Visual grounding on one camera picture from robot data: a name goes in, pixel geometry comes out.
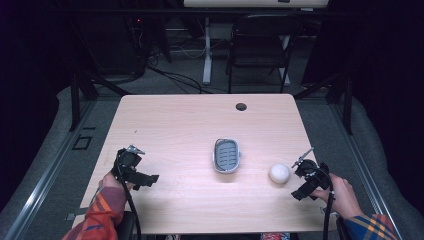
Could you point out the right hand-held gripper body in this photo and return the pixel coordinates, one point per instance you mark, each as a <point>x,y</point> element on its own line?
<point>312,178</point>

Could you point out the person's left hand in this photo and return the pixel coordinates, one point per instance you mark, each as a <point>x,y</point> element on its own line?
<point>109,182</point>

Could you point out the white round soap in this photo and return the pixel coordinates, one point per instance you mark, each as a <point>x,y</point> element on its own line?
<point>279,173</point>

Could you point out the black folding chair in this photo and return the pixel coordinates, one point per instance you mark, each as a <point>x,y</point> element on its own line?
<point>260,50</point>

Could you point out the person's right hand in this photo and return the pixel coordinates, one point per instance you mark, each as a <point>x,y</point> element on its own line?
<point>342,196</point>

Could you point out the grey soap dish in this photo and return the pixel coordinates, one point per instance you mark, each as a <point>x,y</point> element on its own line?
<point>227,155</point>

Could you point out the black metal stand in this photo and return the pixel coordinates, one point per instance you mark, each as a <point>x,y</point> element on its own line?
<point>83,96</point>
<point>336,96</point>

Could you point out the white desk with metal legs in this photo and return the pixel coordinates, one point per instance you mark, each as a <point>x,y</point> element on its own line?
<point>233,10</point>

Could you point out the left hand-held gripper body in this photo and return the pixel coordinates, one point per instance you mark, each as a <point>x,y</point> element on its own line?
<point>130,168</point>

